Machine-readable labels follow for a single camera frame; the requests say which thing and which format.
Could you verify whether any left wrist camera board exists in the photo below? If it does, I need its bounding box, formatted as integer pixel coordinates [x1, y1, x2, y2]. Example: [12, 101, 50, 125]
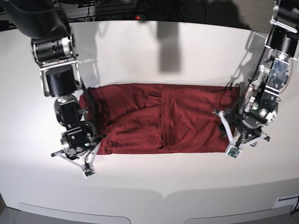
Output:
[225, 145, 242, 160]

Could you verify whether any dark red long-sleeve shirt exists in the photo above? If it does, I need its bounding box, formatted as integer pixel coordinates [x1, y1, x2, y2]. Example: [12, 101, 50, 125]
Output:
[79, 84, 240, 155]

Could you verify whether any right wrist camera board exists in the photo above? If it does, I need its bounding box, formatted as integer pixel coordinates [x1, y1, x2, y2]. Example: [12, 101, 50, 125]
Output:
[83, 169, 96, 179]

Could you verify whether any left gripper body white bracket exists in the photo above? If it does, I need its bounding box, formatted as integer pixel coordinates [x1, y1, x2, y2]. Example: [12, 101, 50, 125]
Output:
[213, 110, 270, 152]

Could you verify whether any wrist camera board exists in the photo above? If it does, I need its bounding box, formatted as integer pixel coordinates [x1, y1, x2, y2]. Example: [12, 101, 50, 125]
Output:
[225, 145, 242, 160]
[83, 169, 96, 179]

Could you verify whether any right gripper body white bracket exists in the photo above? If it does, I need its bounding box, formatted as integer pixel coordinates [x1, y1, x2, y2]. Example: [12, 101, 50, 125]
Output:
[51, 134, 107, 174]

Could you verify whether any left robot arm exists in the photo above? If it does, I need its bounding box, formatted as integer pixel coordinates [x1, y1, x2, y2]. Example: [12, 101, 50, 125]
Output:
[214, 0, 299, 159]

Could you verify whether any black power strip red light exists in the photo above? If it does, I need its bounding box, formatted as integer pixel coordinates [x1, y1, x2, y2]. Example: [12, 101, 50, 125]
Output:
[89, 14, 142, 21]

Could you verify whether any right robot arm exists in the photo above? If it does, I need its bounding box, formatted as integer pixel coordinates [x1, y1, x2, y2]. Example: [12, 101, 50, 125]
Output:
[0, 0, 103, 177]

